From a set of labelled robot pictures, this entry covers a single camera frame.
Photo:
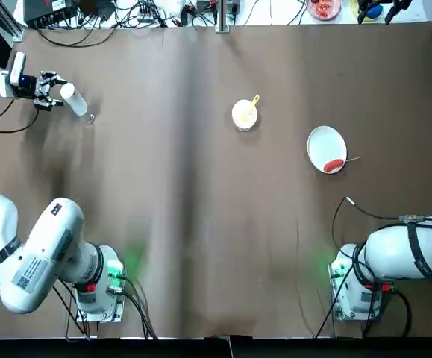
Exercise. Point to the black box with red logo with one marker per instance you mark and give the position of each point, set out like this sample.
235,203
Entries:
40,13

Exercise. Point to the white plate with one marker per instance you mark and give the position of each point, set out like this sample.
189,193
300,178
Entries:
325,145

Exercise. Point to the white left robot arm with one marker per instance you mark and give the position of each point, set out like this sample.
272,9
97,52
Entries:
51,242

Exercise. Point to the pink plate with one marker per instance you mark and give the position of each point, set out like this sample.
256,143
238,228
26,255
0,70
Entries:
337,9

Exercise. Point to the black power supply box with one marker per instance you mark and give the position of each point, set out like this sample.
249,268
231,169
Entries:
205,4

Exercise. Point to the white bowl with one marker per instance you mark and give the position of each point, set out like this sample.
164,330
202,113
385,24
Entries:
238,123

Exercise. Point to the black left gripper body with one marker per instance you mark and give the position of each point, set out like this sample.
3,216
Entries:
29,88

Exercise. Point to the hub with red plugs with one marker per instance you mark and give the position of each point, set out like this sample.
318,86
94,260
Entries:
148,13

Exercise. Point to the red shrimp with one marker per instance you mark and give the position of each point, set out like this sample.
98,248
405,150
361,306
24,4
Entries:
322,11

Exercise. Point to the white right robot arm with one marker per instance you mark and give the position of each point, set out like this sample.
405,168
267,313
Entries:
394,253

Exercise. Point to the red sausage on stick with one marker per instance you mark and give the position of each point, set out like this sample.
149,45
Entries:
333,165

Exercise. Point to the black power brick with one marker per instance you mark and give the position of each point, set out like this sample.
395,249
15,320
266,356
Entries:
96,7

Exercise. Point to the black camera clamp arm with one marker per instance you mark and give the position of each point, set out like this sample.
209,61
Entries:
363,11
392,11

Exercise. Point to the aluminium frame rail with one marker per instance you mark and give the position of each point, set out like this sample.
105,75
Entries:
12,26

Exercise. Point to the aluminium frame post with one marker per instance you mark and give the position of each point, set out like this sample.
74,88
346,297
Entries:
223,18

